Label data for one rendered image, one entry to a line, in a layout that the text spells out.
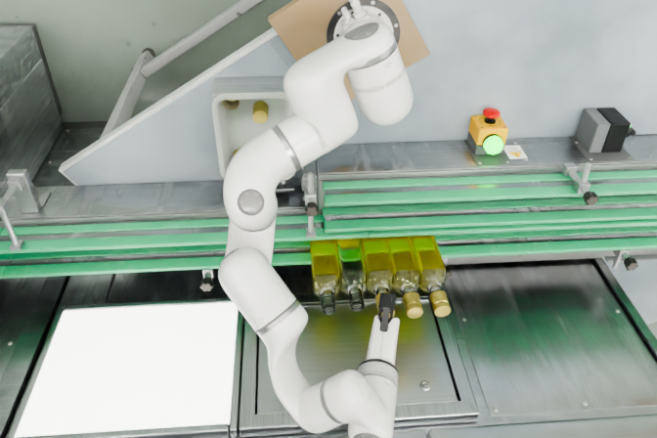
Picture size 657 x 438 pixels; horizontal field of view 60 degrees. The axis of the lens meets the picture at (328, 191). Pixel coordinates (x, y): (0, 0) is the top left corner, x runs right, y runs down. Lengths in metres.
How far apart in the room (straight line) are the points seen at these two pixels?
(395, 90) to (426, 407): 0.62
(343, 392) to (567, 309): 0.74
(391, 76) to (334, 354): 0.62
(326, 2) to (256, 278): 0.59
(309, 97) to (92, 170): 0.74
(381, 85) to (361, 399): 0.50
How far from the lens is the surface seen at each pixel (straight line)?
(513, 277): 1.55
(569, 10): 1.38
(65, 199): 1.48
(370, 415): 0.97
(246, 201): 0.88
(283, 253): 1.35
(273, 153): 0.91
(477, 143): 1.37
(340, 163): 1.30
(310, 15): 1.21
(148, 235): 1.34
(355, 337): 1.30
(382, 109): 0.96
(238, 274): 0.91
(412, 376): 1.25
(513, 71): 1.39
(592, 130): 1.47
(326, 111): 0.91
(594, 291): 1.59
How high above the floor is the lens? 1.92
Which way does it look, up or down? 53 degrees down
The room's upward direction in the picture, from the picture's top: 173 degrees clockwise
